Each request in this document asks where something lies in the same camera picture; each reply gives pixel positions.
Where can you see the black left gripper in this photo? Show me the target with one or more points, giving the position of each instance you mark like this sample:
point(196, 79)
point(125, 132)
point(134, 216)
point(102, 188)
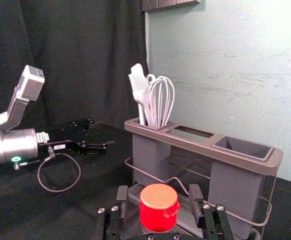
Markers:
point(63, 137)

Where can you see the white slotted silicone spatula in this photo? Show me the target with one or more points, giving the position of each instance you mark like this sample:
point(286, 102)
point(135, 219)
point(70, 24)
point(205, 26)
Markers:
point(138, 87)

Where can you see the black table cloth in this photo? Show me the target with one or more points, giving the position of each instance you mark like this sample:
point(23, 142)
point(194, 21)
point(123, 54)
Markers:
point(23, 207)

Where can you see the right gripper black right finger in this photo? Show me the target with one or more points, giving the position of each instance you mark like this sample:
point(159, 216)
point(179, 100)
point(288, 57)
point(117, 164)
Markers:
point(195, 200)

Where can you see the grey utensil rack steel bars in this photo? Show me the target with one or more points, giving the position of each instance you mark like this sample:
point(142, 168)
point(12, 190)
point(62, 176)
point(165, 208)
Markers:
point(225, 160)

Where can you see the white silicone whisk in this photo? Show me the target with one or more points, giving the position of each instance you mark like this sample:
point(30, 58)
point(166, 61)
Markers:
point(161, 100)

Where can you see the red jar with gold lid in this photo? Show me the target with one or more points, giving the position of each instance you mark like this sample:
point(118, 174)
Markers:
point(158, 210)

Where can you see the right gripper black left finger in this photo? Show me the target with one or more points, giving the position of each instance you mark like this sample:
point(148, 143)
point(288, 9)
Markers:
point(122, 200)

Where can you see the black backdrop curtain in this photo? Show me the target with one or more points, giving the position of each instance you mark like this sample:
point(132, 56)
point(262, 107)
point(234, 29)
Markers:
point(80, 50)

